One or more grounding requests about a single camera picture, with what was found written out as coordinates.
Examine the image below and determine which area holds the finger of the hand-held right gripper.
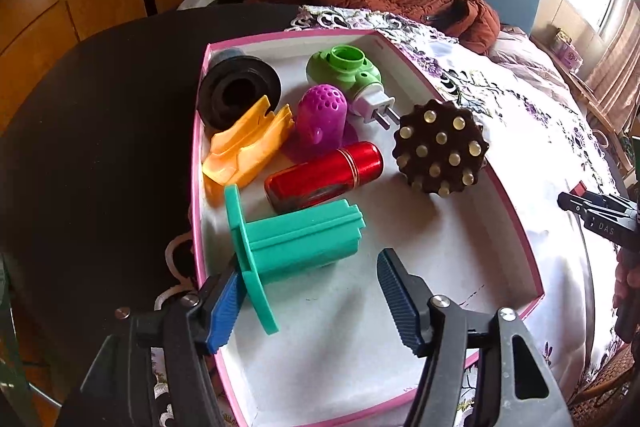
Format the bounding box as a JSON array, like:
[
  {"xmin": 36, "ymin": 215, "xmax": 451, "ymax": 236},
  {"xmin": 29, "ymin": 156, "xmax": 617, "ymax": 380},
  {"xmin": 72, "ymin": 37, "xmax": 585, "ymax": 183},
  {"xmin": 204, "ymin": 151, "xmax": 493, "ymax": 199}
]
[
  {"xmin": 575, "ymin": 203, "xmax": 640, "ymax": 249},
  {"xmin": 557, "ymin": 190, "xmax": 637, "ymax": 214}
]

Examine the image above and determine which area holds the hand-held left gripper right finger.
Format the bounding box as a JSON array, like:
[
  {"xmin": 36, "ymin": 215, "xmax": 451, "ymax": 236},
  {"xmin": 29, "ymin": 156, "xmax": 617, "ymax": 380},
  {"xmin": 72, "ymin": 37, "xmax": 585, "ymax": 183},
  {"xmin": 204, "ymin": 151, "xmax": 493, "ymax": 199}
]
[{"xmin": 376, "ymin": 248, "xmax": 573, "ymax": 427}]

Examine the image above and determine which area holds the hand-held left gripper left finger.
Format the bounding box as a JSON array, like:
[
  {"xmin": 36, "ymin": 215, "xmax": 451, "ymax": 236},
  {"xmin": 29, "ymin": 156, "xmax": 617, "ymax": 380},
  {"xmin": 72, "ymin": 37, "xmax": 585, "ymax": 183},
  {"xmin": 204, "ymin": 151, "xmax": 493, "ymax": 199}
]
[{"xmin": 55, "ymin": 257, "xmax": 246, "ymax": 427}]

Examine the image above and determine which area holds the white box with pink rim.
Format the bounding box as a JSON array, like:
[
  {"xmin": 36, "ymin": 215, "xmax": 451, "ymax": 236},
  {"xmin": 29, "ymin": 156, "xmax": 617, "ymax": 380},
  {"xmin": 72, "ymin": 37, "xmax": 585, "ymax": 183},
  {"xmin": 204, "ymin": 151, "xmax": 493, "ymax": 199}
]
[{"xmin": 191, "ymin": 29, "xmax": 546, "ymax": 427}]

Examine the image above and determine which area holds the green plastic spool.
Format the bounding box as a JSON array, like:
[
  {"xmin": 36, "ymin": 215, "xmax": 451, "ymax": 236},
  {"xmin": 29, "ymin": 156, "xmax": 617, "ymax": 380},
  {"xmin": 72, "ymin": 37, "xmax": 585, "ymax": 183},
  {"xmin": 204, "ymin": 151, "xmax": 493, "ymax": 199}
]
[{"xmin": 223, "ymin": 184, "xmax": 369, "ymax": 336}]

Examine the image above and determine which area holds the red metal flask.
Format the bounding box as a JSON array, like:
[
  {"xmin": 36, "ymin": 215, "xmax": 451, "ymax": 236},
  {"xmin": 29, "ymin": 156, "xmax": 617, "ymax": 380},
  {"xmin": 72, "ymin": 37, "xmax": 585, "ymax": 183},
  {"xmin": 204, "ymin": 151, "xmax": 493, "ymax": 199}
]
[{"xmin": 264, "ymin": 141, "xmax": 385, "ymax": 214}]

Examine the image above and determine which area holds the brown knobbed massager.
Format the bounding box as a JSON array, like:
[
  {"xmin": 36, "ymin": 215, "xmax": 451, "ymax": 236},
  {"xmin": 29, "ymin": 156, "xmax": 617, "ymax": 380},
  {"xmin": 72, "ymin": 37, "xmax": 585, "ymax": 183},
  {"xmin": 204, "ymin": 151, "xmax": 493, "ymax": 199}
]
[{"xmin": 393, "ymin": 99, "xmax": 491, "ymax": 197}]

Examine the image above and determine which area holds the orange plastic clip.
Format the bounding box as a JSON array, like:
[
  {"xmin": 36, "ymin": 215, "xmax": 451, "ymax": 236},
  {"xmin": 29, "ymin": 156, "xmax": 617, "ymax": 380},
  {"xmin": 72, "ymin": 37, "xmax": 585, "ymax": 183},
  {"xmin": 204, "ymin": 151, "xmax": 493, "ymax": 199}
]
[
  {"xmin": 234, "ymin": 104, "xmax": 295, "ymax": 188},
  {"xmin": 202, "ymin": 94, "xmax": 275, "ymax": 186}
]

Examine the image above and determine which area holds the purple perforated dome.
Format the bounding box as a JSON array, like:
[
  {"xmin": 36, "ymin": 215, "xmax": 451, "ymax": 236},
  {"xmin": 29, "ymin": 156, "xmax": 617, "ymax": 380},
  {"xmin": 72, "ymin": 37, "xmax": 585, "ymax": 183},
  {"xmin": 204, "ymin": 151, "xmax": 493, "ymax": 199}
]
[{"xmin": 280, "ymin": 84, "xmax": 362, "ymax": 166}]

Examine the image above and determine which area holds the black plastic spool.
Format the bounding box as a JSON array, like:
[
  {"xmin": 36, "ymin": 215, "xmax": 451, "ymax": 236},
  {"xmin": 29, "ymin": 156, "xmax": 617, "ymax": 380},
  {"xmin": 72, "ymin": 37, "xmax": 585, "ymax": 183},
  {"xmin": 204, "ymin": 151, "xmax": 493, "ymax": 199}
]
[{"xmin": 197, "ymin": 48, "xmax": 282, "ymax": 132}]

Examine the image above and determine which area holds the green plug-in device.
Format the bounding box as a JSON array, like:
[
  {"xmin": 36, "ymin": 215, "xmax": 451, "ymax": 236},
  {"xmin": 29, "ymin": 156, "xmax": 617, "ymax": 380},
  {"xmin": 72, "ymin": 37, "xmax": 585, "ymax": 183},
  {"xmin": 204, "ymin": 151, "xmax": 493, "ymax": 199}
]
[{"xmin": 306, "ymin": 46, "xmax": 402, "ymax": 130}]

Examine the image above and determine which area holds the person's right hand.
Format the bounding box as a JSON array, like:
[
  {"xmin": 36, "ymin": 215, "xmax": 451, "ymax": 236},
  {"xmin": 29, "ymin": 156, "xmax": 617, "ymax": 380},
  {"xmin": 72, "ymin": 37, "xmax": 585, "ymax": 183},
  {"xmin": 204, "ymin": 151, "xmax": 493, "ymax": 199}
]
[{"xmin": 612, "ymin": 248, "xmax": 640, "ymax": 308}]

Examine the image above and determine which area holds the wooden bedside table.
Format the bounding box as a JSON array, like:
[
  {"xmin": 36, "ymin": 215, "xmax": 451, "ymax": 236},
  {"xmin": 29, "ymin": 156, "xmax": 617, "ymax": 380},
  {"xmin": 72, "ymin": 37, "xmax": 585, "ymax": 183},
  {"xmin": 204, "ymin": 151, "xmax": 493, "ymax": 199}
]
[{"xmin": 530, "ymin": 34, "xmax": 628, "ymax": 160}]

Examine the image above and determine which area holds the beige curtain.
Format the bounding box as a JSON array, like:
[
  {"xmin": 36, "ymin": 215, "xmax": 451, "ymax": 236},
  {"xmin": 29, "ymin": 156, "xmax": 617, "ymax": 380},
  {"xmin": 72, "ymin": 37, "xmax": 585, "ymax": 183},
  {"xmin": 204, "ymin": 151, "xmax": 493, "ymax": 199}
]
[{"xmin": 582, "ymin": 0, "xmax": 640, "ymax": 120}]

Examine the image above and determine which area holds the pale pink pillow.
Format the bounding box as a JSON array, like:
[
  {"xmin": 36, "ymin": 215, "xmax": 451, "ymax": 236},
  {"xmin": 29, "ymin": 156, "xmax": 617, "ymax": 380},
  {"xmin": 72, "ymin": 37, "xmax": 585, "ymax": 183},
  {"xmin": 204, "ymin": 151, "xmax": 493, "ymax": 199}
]
[{"xmin": 487, "ymin": 24, "xmax": 587, "ymax": 108}]

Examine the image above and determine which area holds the wicker chair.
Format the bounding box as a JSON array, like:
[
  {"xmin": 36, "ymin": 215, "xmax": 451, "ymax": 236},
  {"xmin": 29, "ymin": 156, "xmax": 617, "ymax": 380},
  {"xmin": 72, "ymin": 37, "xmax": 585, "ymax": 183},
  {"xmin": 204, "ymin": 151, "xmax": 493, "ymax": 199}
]
[{"xmin": 570, "ymin": 346, "xmax": 640, "ymax": 419}]

